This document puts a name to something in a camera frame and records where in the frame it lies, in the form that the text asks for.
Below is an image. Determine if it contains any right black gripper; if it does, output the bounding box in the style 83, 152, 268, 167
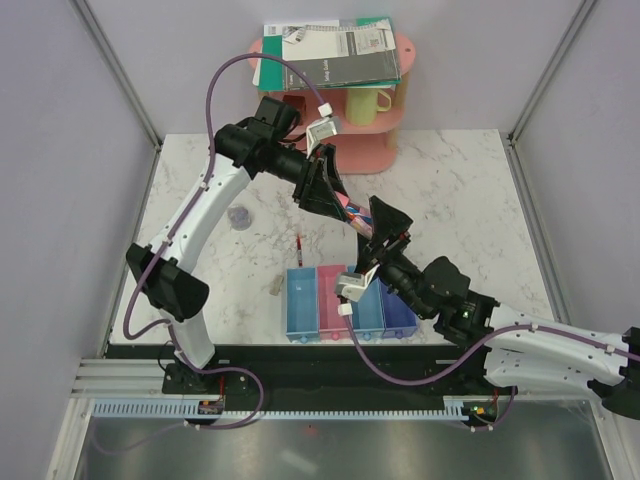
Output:
354, 195, 431, 320

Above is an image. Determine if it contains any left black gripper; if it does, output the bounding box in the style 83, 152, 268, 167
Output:
265, 142, 353, 223

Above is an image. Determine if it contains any pink cap glue stick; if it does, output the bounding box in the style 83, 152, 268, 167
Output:
337, 193, 373, 238

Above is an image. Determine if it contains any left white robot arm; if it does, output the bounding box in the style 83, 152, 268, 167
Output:
126, 97, 348, 393

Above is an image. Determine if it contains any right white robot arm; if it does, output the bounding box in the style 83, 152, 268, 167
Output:
357, 196, 639, 420

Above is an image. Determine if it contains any left red pen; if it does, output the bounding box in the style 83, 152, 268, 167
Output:
296, 233, 304, 268

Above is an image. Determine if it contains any pink wooden shelf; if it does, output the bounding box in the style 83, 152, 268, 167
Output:
251, 30, 416, 174

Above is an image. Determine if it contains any clear purple round container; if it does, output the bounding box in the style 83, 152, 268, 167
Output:
227, 205, 252, 231

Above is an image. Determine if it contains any brown cube box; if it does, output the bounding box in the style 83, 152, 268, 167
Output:
282, 94, 307, 118

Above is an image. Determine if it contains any light blue bin middle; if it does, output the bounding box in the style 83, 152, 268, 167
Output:
352, 279, 384, 341

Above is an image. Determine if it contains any light blue bin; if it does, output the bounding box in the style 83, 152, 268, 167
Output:
285, 267, 319, 344
352, 279, 384, 341

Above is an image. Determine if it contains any yellow mug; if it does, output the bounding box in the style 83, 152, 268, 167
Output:
345, 88, 392, 127

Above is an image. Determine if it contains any purple blue bin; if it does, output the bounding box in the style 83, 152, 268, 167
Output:
380, 284, 417, 339

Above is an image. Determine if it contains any light blue bin left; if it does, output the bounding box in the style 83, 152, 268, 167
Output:
285, 267, 319, 344

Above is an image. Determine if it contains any beige eraser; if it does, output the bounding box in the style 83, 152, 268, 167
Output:
269, 274, 284, 296

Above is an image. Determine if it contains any pink bin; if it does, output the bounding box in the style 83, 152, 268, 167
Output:
317, 264, 347, 341

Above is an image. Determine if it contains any stack of manuals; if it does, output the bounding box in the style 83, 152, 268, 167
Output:
253, 17, 401, 92

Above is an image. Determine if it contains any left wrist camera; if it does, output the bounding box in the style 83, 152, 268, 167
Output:
305, 115, 341, 155

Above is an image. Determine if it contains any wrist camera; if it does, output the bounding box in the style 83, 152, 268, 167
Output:
334, 265, 378, 302
305, 115, 341, 155

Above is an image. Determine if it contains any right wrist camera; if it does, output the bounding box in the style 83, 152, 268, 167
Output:
334, 265, 378, 302

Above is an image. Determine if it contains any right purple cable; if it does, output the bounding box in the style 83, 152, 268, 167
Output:
339, 304, 640, 386

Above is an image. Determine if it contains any purple cable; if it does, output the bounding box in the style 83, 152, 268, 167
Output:
339, 304, 640, 386
122, 53, 334, 341

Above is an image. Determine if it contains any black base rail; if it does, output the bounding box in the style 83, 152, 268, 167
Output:
106, 345, 512, 411

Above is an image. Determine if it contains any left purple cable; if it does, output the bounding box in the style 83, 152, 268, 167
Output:
122, 53, 334, 341

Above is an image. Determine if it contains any light blue cable duct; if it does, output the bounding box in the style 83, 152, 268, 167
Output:
92, 398, 495, 421

